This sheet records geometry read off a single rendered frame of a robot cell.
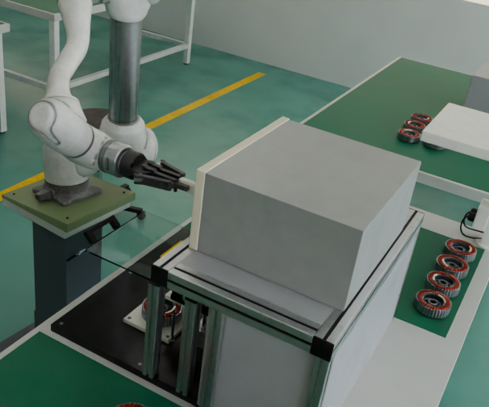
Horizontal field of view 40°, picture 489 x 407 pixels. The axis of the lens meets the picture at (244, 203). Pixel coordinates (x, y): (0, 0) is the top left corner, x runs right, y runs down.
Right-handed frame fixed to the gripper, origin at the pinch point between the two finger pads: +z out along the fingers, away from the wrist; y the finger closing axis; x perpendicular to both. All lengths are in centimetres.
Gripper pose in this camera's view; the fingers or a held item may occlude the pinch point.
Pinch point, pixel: (191, 186)
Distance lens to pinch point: 167.0
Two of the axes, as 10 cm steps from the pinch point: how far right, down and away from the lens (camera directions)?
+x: 1.2, -8.7, -4.8
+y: -4.8, 3.7, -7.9
